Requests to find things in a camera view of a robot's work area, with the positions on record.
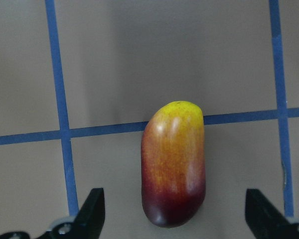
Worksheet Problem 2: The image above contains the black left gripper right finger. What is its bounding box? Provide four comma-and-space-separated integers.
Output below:
245, 189, 299, 239

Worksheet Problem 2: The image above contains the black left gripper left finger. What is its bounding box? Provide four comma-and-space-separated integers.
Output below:
40, 188, 105, 239

